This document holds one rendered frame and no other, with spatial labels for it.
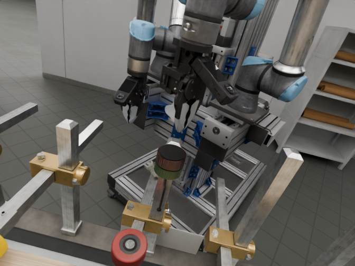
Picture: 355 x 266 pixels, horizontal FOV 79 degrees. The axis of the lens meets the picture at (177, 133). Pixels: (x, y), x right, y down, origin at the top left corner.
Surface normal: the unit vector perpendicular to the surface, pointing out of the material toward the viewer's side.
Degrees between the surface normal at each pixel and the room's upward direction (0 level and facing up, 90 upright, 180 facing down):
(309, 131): 90
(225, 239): 0
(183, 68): 90
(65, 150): 90
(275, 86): 106
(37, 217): 0
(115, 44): 90
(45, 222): 0
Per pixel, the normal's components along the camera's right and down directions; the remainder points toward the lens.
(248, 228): -0.13, 0.48
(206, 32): 0.25, 0.54
